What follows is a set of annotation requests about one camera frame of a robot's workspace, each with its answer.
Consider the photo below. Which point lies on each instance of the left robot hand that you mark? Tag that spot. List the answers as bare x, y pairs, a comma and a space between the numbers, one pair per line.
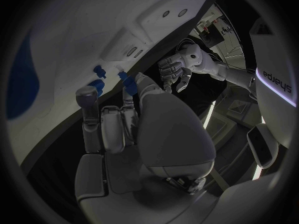
171, 69

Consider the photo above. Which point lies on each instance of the blue gear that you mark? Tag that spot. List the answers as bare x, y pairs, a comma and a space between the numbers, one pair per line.
97, 85

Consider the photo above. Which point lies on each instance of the blue peg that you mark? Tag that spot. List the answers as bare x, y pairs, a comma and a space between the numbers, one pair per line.
100, 71

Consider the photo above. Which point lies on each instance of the blue block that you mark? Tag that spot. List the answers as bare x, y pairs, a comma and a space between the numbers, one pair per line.
129, 85

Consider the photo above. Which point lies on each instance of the white task board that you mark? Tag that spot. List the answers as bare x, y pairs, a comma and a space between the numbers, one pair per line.
81, 31

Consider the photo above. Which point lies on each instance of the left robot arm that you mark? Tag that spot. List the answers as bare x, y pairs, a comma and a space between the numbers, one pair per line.
210, 65

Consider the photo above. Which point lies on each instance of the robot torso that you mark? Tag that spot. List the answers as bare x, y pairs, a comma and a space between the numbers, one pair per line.
273, 59

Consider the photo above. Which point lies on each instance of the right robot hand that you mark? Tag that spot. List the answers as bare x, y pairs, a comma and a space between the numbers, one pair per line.
172, 138

